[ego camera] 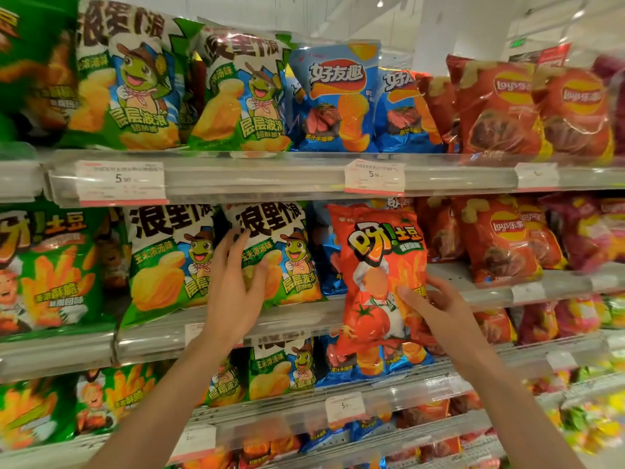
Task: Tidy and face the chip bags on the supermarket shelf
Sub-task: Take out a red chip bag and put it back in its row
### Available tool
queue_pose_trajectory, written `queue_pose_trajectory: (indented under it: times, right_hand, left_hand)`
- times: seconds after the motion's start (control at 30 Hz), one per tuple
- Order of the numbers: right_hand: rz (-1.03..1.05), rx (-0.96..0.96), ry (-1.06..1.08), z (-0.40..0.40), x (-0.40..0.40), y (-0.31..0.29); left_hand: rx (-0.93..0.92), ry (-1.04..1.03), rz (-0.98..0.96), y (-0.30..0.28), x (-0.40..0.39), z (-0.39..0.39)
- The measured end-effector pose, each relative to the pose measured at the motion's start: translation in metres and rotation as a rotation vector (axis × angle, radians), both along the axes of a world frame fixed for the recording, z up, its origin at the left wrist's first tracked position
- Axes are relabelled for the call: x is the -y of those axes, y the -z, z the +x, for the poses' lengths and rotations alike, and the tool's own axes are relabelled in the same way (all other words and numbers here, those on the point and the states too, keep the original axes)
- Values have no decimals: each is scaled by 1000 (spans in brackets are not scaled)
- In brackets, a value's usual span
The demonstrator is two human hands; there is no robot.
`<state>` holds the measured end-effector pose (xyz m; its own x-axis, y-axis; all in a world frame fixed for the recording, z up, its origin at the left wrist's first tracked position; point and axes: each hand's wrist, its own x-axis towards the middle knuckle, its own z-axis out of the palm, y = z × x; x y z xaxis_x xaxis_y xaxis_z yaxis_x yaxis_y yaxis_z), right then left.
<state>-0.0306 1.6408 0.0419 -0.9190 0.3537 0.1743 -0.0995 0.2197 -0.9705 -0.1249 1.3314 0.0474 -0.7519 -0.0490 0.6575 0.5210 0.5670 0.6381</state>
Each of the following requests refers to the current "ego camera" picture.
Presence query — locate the person's left hand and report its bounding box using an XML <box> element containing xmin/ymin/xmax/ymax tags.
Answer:
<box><xmin>201</xmin><ymin>229</ymin><xmax>270</xmax><ymax>350</ymax></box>

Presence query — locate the person's right hand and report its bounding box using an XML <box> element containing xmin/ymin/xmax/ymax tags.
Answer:
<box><xmin>396</xmin><ymin>274</ymin><xmax>494</xmax><ymax>372</ymax></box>

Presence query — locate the red tomato fries bag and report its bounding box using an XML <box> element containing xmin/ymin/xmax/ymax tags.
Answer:
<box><xmin>327</xmin><ymin>203</ymin><xmax>438</xmax><ymax>357</ymax></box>

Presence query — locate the metal store shelving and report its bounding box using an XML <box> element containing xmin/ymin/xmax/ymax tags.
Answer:
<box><xmin>0</xmin><ymin>141</ymin><xmax>625</xmax><ymax>469</ymax></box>

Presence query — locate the person's right forearm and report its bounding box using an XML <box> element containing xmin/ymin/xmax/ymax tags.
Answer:
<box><xmin>456</xmin><ymin>348</ymin><xmax>587</xmax><ymax>469</ymax></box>

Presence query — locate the person's left forearm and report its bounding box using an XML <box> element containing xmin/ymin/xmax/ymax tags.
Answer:
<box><xmin>85</xmin><ymin>336</ymin><xmax>245</xmax><ymax>469</ymax></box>

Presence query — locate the red hanging sign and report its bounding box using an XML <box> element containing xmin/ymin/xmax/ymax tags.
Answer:
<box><xmin>507</xmin><ymin>42</ymin><xmax>572</xmax><ymax>68</ymax></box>

